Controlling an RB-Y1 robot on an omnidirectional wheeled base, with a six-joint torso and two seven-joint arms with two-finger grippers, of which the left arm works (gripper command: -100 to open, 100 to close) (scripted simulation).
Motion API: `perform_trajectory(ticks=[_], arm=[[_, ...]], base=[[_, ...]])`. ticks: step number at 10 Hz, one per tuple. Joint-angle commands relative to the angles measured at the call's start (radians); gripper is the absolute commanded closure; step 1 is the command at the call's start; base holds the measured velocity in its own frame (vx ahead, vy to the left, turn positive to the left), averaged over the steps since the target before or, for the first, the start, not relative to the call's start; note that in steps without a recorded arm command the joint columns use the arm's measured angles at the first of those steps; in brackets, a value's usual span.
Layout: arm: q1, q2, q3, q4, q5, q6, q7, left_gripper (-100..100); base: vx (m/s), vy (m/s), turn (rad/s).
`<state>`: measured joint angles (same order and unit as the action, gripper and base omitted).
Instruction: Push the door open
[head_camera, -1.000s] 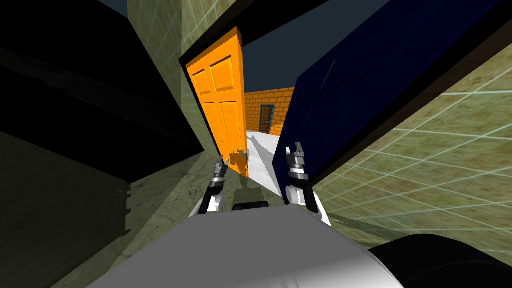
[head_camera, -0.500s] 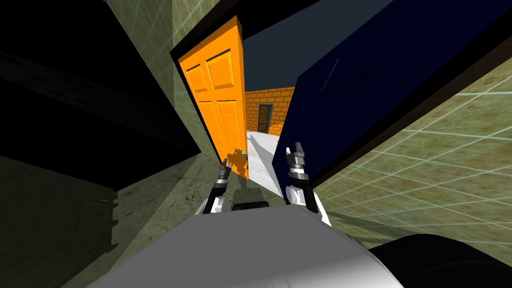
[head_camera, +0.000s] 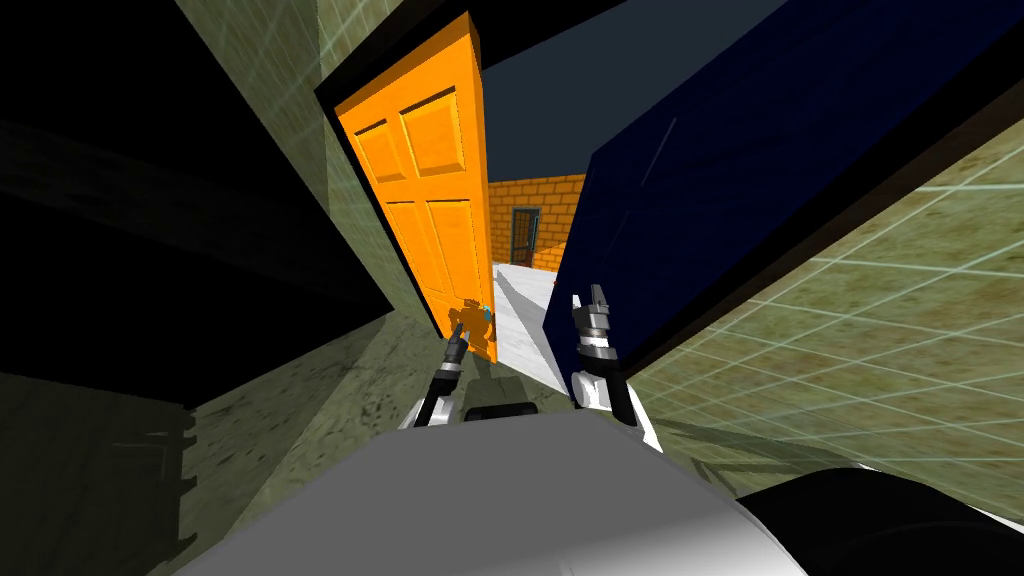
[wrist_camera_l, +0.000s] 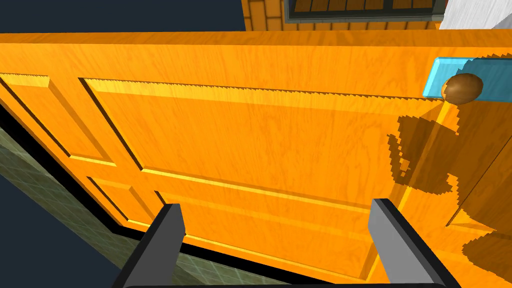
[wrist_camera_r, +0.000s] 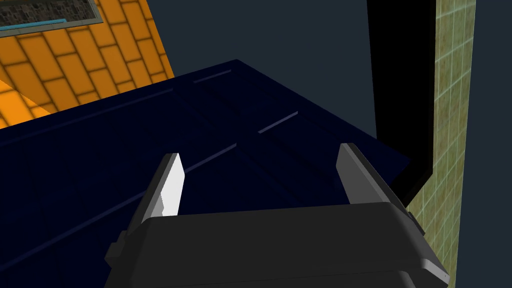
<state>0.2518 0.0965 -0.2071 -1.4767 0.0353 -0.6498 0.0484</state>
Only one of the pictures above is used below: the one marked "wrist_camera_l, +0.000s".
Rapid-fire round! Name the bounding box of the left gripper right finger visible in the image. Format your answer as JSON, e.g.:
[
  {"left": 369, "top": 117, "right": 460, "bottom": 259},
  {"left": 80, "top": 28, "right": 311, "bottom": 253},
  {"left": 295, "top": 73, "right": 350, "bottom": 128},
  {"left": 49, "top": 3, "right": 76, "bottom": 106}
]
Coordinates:
[{"left": 367, "top": 197, "right": 463, "bottom": 287}]

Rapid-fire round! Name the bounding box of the brown round door knob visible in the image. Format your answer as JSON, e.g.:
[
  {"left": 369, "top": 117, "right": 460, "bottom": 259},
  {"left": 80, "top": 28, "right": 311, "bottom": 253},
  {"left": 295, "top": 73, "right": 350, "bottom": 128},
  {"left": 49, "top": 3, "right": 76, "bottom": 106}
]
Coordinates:
[{"left": 441, "top": 73, "right": 485, "bottom": 106}]

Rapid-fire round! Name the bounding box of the light blue knob plate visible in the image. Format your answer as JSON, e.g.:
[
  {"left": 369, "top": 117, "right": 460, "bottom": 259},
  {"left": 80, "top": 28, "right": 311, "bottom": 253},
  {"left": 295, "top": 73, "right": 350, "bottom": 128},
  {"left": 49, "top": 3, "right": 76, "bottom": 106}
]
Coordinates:
[{"left": 422, "top": 57, "right": 512, "bottom": 103}]

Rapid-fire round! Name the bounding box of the orange wooden door leaf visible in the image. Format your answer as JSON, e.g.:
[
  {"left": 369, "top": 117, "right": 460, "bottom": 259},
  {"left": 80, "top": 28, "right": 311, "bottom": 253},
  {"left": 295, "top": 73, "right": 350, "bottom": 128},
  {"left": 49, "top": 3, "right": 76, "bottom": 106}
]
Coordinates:
[{"left": 0, "top": 29, "right": 512, "bottom": 288}]

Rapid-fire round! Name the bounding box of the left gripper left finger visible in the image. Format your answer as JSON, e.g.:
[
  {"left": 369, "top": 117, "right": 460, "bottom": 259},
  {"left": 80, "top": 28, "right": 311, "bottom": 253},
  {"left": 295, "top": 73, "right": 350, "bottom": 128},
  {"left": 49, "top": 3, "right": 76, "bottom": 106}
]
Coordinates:
[{"left": 112, "top": 203, "right": 187, "bottom": 288}]

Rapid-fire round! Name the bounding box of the dark framed window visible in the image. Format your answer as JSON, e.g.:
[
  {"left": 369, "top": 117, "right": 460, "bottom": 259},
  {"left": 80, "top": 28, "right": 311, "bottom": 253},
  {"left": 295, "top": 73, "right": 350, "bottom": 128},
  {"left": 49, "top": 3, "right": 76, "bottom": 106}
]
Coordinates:
[{"left": 282, "top": 0, "right": 448, "bottom": 23}]

